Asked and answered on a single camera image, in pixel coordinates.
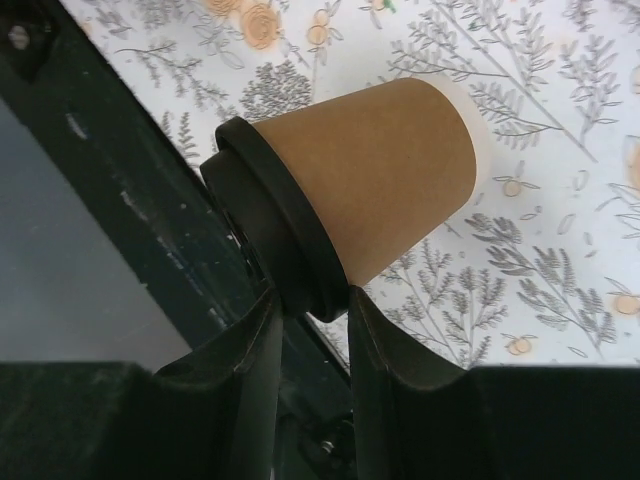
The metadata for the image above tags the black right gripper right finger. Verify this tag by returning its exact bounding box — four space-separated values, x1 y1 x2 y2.
348 286 464 479

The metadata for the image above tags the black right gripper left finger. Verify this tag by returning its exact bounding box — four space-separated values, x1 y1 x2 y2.
155 289 283 479

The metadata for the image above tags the floral table mat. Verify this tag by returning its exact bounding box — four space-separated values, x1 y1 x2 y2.
67 1 639 367

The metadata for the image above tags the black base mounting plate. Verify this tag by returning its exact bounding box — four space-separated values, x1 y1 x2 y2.
1 1 356 479

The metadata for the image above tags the black plastic cup lid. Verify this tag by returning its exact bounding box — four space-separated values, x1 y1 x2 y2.
200 117 349 323

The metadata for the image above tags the single kraft paper cup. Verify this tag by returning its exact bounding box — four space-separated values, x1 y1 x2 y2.
253 75 494 286

